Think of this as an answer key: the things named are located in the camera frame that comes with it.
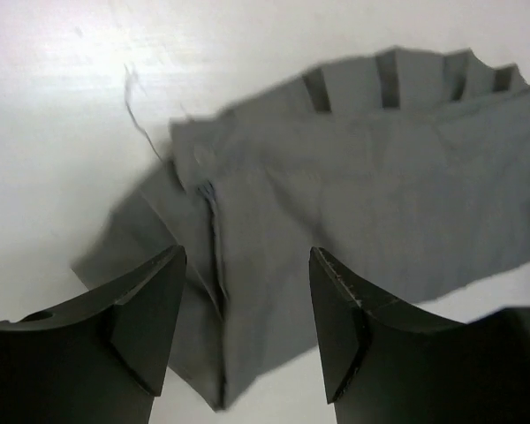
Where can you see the grey pleated skirt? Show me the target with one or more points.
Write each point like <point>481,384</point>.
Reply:
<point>411,167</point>

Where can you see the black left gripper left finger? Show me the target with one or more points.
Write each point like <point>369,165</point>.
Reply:
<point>98,358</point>

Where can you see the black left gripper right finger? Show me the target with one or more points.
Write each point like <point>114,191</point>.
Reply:
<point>387,361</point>

